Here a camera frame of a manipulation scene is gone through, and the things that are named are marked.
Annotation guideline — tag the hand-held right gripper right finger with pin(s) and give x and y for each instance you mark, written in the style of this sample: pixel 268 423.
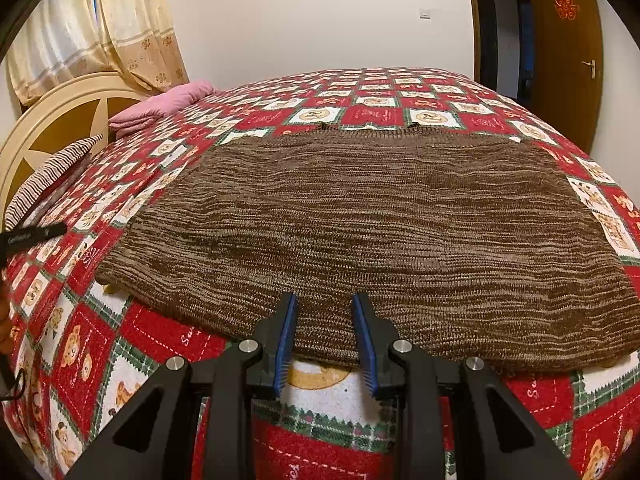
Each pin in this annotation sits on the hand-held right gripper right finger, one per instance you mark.
pixel 365 350

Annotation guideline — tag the cream wooden headboard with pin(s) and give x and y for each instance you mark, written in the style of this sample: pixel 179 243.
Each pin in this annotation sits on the cream wooden headboard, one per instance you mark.
pixel 65 110

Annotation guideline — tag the brown knitted sweater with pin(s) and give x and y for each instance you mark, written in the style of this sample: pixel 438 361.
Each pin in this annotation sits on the brown knitted sweater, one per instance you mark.
pixel 360 240

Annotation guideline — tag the beige patterned curtain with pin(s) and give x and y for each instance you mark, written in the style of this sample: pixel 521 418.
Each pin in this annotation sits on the beige patterned curtain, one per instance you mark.
pixel 142 25
pixel 55 25

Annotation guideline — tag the striped pillow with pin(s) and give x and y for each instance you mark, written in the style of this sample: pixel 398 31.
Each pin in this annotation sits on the striped pillow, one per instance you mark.
pixel 55 170

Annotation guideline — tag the red checked printed blanket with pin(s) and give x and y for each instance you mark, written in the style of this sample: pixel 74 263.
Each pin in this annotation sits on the red checked printed blanket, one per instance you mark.
pixel 350 100

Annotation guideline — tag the brown door frame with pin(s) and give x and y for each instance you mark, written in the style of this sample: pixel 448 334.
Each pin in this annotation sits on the brown door frame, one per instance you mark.
pixel 472 20

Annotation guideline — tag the red paper door decoration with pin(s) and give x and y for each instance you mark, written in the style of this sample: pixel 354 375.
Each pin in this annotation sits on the red paper door decoration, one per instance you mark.
pixel 566 4

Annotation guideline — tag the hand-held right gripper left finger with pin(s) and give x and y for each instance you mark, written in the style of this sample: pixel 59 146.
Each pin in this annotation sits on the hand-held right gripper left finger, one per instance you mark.
pixel 284 350

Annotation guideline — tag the pink folded pillow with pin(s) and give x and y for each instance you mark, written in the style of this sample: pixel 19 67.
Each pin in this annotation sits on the pink folded pillow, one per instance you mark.
pixel 160 102

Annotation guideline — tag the brown wooden door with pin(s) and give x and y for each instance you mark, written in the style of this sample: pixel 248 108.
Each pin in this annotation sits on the brown wooden door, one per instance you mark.
pixel 560 70

